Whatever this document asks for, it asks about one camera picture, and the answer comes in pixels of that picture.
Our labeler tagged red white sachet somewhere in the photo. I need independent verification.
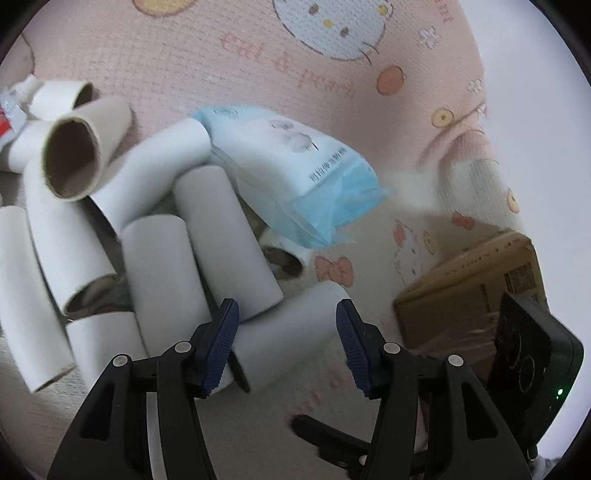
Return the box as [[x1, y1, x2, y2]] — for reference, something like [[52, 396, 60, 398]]
[[0, 76, 38, 151]]

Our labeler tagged brown cardboard box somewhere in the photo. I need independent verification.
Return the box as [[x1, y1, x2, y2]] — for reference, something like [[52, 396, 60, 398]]
[[393, 231, 548, 384]]

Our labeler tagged white paper roll core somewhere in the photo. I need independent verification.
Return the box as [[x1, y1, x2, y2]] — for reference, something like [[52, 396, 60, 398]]
[[121, 215, 214, 358], [229, 280, 354, 393]]

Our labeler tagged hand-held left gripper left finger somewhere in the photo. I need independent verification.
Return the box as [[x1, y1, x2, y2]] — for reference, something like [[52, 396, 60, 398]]
[[46, 298, 241, 480]]

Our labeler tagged blue white tissue pack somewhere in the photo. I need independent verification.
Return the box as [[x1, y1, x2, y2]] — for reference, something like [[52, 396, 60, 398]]
[[191, 105, 389, 248]]

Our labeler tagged pink cream cartoon bed sheet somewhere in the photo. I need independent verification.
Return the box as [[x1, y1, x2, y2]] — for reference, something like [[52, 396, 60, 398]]
[[0, 0, 555, 480]]

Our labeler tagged pile of white cardboard tubes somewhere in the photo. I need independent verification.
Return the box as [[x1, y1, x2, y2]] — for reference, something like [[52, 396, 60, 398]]
[[0, 80, 305, 393]]

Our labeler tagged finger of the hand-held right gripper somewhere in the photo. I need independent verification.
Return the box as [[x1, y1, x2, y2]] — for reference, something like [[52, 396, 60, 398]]
[[292, 414, 371, 480]]

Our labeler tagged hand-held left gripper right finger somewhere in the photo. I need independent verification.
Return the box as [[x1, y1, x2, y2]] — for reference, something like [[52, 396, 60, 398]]
[[335, 298, 532, 480]]

